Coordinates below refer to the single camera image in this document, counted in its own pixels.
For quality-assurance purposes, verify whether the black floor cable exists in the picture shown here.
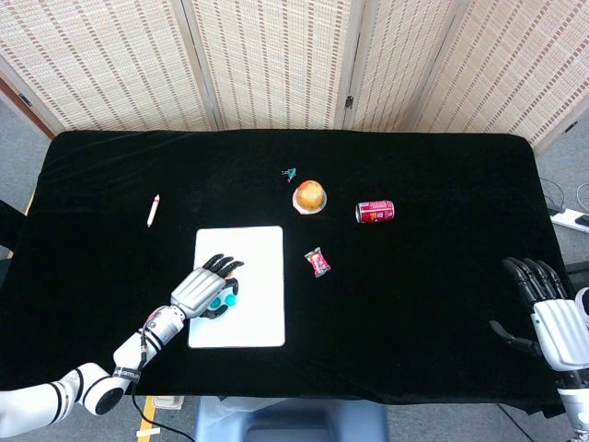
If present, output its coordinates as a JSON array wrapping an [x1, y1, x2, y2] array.
[[538, 177, 566, 214]]

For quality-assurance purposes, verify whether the orange fruit jelly cup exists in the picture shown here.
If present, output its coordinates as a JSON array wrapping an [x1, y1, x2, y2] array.
[[292, 180, 329, 216]]

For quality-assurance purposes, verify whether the black velvet tablecloth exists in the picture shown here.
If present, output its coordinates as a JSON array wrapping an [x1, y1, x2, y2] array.
[[0, 129, 576, 418]]

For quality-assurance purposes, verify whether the white power strip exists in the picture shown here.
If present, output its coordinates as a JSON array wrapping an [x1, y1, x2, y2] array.
[[550, 207, 589, 234]]

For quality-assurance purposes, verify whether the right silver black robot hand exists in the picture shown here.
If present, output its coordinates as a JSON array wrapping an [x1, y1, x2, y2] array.
[[488, 256, 589, 372]]

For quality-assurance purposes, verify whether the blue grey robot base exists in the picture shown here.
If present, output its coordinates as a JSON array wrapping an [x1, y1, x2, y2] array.
[[192, 396, 390, 442]]

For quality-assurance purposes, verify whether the red wrapped candy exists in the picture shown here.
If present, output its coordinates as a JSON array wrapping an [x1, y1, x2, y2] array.
[[303, 247, 332, 279]]

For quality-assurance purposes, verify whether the red soda can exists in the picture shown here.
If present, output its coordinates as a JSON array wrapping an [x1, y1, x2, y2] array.
[[354, 199, 396, 225]]

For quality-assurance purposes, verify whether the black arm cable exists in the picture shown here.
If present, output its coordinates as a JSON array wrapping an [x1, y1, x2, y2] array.
[[130, 367, 197, 442]]

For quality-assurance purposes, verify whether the woven bamboo screen panel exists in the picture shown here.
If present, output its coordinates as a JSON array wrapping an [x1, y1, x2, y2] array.
[[411, 0, 589, 153], [181, 0, 367, 132], [342, 0, 466, 134], [0, 0, 222, 139]]

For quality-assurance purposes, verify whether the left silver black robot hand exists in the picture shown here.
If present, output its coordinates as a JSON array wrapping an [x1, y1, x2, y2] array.
[[169, 252, 246, 321]]

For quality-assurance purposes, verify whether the white pen with red tip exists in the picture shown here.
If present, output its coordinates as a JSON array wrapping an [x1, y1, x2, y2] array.
[[146, 193, 161, 228]]

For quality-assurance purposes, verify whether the white magnetic board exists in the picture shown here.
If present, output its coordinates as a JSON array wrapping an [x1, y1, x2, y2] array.
[[187, 225, 286, 350]]

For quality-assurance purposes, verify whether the yellow floor tape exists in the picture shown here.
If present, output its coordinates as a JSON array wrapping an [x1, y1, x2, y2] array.
[[137, 395, 157, 442]]

